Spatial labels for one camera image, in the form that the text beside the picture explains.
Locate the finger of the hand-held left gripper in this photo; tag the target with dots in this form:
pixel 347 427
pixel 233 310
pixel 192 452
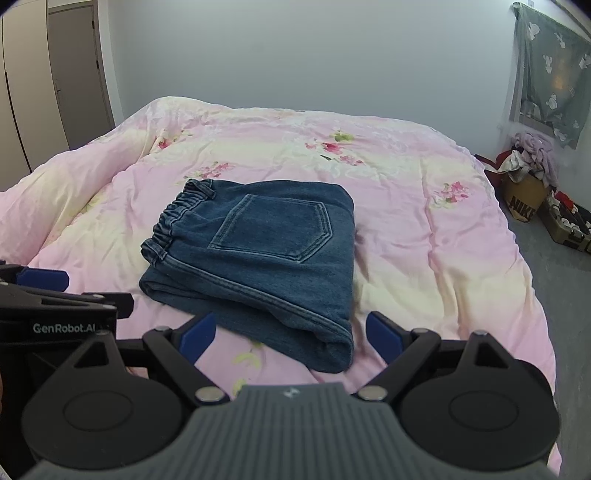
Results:
pixel 44 278
pixel 87 304

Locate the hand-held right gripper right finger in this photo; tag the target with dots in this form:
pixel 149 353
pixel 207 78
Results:
pixel 384 335

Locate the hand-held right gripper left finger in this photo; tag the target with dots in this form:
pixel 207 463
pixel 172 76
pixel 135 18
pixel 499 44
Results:
pixel 198 334

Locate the blue denim pants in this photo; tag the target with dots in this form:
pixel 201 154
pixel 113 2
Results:
pixel 263 258

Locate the pink floral quilt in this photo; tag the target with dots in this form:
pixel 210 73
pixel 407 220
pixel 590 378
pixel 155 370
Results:
pixel 415 258

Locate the brown cardboard box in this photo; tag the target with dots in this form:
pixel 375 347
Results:
pixel 524 203

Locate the beige wardrobe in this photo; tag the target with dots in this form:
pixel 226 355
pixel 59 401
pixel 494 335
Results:
pixel 51 78

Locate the olive box with patterned clothes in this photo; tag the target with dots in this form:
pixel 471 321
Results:
pixel 570 221

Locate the purple cloth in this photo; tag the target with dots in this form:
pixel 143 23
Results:
pixel 538 150

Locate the grey-green printed curtain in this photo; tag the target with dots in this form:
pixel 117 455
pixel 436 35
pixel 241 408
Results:
pixel 551 74

